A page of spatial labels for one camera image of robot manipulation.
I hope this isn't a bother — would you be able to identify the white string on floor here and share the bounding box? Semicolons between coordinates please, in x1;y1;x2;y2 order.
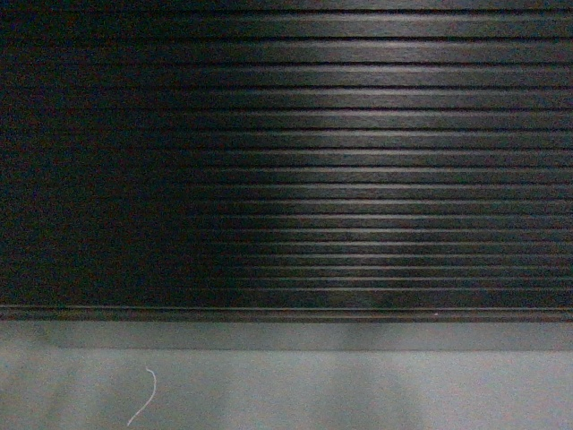
126;366;158;426

